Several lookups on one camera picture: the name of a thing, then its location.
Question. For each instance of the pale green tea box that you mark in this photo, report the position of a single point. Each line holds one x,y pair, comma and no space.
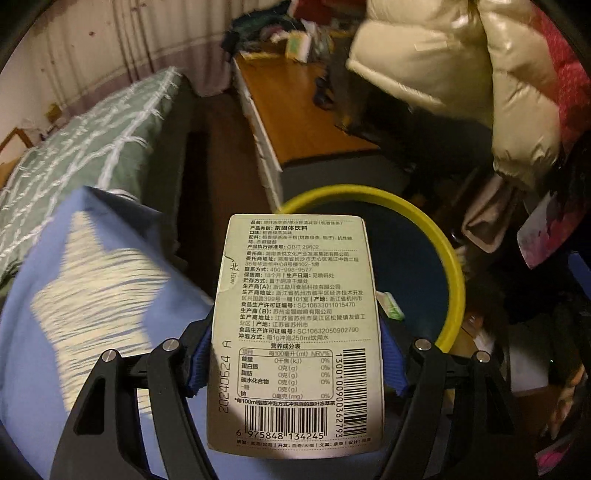
295,323

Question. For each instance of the blue printed tablecloth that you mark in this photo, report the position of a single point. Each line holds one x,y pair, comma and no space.
115,323

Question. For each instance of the green plaid duvet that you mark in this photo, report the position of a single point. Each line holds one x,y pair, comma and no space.
92,147

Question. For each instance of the red jacket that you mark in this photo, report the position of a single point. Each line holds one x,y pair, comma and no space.
323,7

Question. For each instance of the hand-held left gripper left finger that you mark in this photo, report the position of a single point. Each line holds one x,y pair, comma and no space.
196,369

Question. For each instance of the pink and white curtain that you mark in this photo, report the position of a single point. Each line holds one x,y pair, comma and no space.
115,37

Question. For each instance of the white puffer jacket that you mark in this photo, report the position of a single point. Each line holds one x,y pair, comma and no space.
438,69

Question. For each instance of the grey bag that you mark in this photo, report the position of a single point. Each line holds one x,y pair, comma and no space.
498,207

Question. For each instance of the pink patterned coat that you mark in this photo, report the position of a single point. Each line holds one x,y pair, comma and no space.
568,83

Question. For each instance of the yellow rimmed trash bin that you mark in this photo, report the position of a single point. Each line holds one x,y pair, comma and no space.
415,258

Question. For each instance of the clothes pile on dresser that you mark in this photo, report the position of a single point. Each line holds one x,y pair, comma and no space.
249,32

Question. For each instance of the wooden bed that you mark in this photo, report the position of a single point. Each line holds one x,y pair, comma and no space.
14,138

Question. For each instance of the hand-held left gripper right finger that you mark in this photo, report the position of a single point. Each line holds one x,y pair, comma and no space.
392,364

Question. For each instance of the wooden dresser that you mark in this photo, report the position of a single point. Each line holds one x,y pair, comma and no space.
295,115

